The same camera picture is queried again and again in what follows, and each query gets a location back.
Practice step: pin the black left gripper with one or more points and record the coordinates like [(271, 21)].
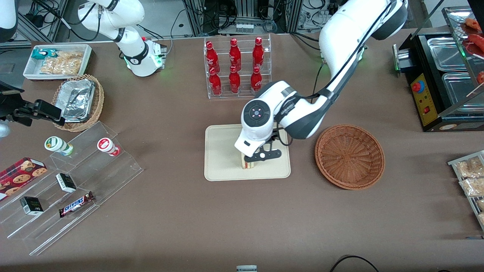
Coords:
[(273, 138)]

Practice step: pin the brown wicker basket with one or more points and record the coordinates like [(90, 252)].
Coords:
[(349, 158)]

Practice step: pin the white rectangular bin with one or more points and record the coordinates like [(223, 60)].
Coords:
[(32, 71)]

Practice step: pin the red lidded yogurt cup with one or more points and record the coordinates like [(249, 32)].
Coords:
[(107, 146)]

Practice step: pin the black food warmer appliance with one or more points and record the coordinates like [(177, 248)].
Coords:
[(425, 98)]

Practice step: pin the aluminium foil container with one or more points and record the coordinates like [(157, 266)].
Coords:
[(77, 100)]

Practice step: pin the red sausage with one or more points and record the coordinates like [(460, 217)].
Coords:
[(477, 39)]

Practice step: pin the clear acrylic bottle rack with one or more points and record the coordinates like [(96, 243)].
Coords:
[(227, 94)]

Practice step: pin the red cola bottle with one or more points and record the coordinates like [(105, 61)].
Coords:
[(258, 54), (215, 84), (234, 82), (235, 56), (212, 58), (256, 80)]

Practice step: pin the white power strip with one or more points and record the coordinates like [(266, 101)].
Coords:
[(244, 28)]

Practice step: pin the triangular sandwich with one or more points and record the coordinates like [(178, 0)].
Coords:
[(248, 165)]

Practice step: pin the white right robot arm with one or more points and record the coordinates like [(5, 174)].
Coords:
[(133, 60)]

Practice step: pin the green lidded yogurt cup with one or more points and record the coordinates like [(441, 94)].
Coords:
[(56, 144)]

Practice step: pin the teal snack packet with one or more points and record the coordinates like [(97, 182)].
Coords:
[(41, 53)]

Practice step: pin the snickers chocolate bar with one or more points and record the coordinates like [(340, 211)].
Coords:
[(75, 204)]

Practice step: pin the red cookie box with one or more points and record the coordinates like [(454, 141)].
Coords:
[(20, 173)]

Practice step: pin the light wicker basket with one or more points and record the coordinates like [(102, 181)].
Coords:
[(99, 98)]

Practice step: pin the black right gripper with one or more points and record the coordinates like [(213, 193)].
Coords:
[(23, 112)]

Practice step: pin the clear bag of snacks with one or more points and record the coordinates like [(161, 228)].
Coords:
[(480, 204), (472, 187), (481, 219), (469, 168)]

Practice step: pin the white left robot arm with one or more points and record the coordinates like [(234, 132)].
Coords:
[(340, 37)]

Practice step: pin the small grey box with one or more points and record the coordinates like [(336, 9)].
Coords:
[(246, 268)]

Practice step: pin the small black white box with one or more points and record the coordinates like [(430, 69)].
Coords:
[(31, 206), (66, 183)]

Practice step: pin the clear acrylic stepped display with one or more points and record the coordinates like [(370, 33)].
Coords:
[(98, 177)]

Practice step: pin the beige plastic tray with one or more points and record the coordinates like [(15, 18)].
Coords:
[(223, 155)]

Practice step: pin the clear bag of crisps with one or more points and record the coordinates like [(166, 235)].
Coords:
[(64, 63)]

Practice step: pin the tray of packaged snacks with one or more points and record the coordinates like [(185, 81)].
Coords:
[(455, 163)]

